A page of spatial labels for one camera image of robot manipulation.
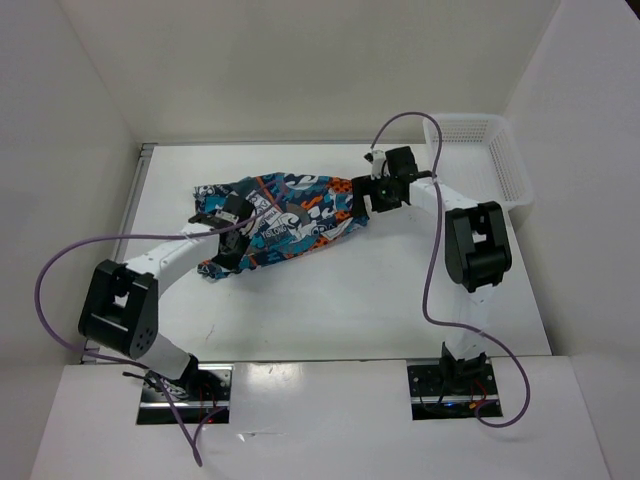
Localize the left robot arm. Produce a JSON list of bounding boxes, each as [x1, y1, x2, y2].
[[78, 194, 255, 400]]

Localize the white plastic basket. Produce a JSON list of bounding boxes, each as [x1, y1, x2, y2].
[[423, 113, 534, 211]]

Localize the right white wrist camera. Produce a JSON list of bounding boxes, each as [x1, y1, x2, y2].
[[364, 149, 389, 180]]

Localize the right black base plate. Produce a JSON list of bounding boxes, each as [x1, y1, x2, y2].
[[406, 359, 503, 421]]

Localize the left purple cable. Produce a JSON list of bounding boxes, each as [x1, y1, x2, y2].
[[33, 180, 287, 468]]

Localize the colourful patterned shorts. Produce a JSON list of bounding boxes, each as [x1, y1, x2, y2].
[[194, 172, 369, 280]]

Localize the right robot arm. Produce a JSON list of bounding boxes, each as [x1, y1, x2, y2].
[[352, 146, 512, 393]]

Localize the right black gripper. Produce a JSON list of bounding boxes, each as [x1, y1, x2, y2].
[[351, 171, 403, 216]]

